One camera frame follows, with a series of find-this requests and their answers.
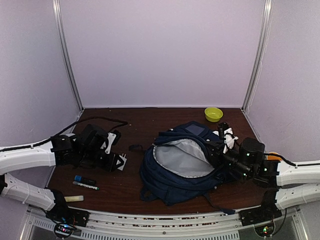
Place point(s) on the navy blue student backpack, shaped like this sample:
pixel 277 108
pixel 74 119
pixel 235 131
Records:
pixel 175 168

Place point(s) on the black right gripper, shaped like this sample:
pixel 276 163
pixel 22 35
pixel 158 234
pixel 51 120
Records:
pixel 217 149

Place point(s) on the lime green bowl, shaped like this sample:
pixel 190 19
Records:
pixel 213 114

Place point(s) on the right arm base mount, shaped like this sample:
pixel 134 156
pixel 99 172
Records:
pixel 267 210

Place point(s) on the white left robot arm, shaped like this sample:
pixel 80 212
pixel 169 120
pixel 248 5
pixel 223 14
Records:
pixel 93 146

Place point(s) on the patterned mug orange inside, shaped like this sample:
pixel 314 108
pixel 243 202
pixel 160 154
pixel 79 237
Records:
pixel 273 156

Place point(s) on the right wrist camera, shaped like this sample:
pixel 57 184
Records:
pixel 225 133

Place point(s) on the pale yellow eraser stick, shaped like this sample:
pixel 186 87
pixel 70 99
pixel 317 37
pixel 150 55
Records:
pixel 76 198

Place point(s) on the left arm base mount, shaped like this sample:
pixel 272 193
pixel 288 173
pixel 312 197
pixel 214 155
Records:
pixel 72 217

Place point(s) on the white marker pen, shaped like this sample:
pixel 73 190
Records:
pixel 85 186

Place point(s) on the front aluminium rail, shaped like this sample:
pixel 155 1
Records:
pixel 199 226

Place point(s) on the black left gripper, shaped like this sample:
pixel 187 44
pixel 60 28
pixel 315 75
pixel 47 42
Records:
pixel 110 166

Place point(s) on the blue cap black marker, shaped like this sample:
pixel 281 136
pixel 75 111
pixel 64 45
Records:
pixel 85 180

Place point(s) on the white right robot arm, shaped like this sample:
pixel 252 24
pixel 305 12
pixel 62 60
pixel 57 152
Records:
pixel 288 183

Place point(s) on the white power adapter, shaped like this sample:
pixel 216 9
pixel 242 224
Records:
pixel 121 162

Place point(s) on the aluminium frame post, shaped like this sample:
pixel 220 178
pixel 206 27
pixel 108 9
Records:
pixel 65 53
pixel 261 48

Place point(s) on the left aluminium frame post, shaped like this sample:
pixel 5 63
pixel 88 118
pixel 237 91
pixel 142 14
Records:
pixel 65 53

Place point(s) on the right aluminium frame post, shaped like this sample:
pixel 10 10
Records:
pixel 261 48

